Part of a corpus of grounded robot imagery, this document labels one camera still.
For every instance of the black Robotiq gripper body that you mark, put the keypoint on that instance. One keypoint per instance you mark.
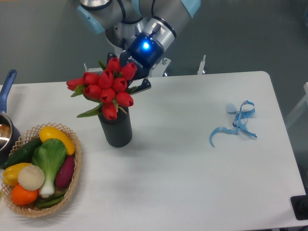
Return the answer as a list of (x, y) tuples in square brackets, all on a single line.
[(143, 52)]

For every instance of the orange fruit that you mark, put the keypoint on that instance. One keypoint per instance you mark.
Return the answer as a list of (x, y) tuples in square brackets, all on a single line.
[(21, 196)]

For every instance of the dark green cucumber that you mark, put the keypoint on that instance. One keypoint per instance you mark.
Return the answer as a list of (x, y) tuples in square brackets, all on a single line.
[(22, 154)]

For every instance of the blue curly ribbon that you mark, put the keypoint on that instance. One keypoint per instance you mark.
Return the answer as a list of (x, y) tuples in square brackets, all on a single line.
[(241, 116)]

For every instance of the green bok choy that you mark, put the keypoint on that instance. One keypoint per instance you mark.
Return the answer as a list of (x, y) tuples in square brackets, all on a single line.
[(49, 157)]

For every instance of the woven wicker basket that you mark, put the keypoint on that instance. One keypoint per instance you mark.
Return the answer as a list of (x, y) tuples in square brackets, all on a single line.
[(30, 210)]

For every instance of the yellow bell pepper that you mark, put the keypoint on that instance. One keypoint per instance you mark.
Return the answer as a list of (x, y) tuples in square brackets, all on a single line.
[(10, 175)]

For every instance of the green pea pods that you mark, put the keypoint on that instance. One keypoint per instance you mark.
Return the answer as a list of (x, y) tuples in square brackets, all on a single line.
[(51, 201)]

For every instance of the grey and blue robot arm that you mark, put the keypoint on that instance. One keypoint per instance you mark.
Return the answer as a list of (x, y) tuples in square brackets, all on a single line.
[(176, 13)]

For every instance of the blue handled saucepan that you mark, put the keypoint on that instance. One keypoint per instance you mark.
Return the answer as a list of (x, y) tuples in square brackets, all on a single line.
[(9, 134)]

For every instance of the red tulip bouquet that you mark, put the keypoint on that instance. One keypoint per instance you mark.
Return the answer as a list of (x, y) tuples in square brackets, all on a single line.
[(109, 89)]

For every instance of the black device at table edge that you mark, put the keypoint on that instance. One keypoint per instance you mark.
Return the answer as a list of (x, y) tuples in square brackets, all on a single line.
[(300, 206)]

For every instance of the dark grey ribbed vase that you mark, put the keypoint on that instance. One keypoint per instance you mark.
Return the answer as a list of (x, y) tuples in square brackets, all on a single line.
[(118, 132)]

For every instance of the purple sweet potato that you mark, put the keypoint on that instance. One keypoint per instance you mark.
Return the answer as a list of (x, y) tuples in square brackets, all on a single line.
[(65, 174)]

